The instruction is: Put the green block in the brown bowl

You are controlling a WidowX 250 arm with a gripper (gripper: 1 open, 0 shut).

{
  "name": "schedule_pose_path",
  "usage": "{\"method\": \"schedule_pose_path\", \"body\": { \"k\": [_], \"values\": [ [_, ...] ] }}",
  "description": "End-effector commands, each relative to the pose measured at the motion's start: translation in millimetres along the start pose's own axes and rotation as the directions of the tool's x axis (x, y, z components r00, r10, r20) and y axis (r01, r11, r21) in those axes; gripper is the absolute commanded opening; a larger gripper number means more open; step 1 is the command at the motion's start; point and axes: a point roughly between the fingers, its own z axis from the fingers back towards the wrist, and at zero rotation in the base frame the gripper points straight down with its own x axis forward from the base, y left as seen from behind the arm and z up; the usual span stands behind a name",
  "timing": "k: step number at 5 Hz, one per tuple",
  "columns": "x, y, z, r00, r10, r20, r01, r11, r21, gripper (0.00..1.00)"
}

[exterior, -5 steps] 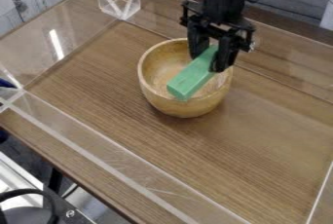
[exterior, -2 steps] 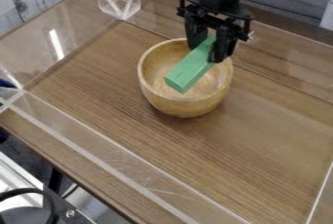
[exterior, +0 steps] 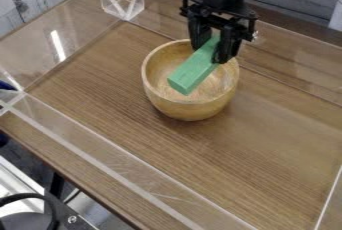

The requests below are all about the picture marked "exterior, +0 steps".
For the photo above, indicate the green rectangular block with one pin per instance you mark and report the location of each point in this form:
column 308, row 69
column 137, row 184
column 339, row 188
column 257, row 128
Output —
column 195, row 69

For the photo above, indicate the black table leg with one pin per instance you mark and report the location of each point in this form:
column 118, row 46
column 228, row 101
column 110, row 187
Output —
column 56, row 185

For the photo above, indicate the wooden brown bowl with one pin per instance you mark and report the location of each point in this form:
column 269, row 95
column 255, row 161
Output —
column 208, row 98

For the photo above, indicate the clear acrylic enclosure wall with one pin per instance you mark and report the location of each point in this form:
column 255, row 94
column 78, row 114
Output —
column 257, row 168

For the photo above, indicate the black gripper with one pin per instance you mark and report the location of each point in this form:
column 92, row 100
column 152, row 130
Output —
column 229, row 16

